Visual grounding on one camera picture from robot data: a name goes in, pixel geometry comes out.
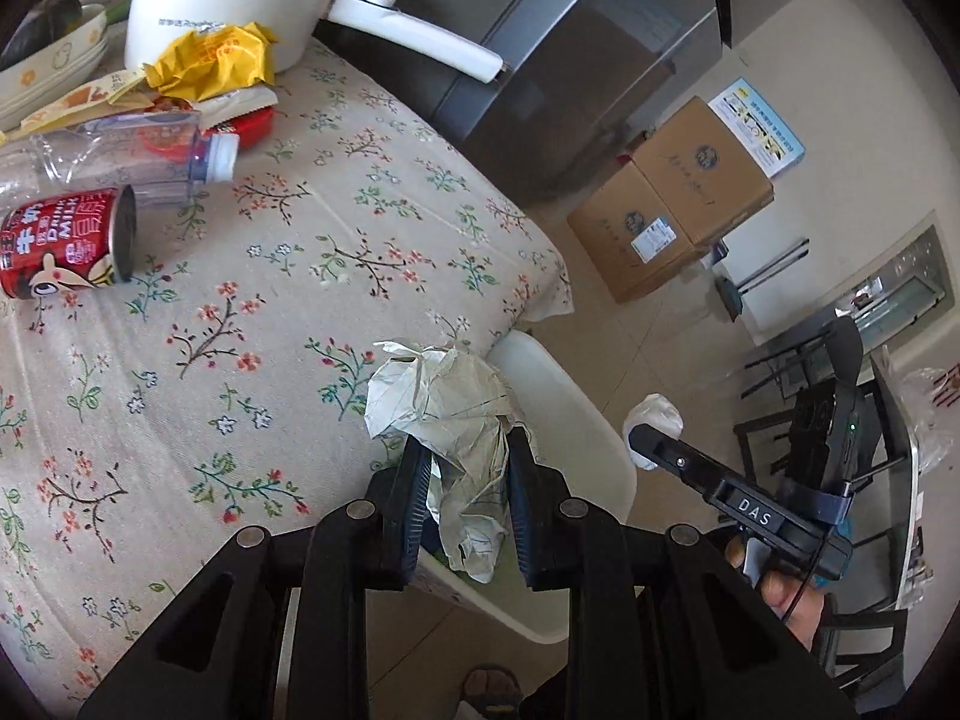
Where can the floral tablecloth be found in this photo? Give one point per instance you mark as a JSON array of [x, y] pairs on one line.
[[225, 383]]

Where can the red snack packet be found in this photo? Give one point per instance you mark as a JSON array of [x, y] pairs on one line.
[[244, 123]]

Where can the grey refrigerator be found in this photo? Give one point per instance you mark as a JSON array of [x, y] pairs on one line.
[[582, 79]]

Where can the red milk drink can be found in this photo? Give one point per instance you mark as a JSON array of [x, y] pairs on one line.
[[80, 240]]

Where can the white electric cooking pot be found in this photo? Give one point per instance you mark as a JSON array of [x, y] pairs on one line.
[[153, 24]]

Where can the beige snack bag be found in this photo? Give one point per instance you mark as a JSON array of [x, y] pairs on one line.
[[113, 94]]

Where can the white paper trash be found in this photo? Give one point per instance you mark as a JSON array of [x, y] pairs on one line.
[[460, 409]]

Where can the blue white leaflet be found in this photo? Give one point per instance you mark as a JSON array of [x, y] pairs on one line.
[[758, 128]]

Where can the cardboard box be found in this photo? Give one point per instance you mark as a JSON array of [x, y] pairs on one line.
[[708, 181], [631, 236]]

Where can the upper cardboard box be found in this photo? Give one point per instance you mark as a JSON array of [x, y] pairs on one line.
[[708, 181]]

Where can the yellow snack wrapper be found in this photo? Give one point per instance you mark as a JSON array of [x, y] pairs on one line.
[[196, 67]]

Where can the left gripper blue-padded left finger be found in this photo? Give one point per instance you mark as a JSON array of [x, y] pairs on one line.
[[404, 510]]

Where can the right hand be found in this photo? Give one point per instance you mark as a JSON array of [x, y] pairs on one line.
[[799, 607]]

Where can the black metal rack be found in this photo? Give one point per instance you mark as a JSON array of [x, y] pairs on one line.
[[866, 611]]

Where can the ceramic bowl with pattern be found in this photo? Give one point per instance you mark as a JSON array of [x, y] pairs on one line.
[[55, 70]]

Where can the lower cardboard box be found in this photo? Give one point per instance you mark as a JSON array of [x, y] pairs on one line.
[[631, 236]]

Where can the clear plastic water bottle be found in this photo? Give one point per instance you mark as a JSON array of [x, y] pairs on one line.
[[106, 153]]

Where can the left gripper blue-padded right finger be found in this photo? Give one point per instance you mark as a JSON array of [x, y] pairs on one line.
[[535, 492]]

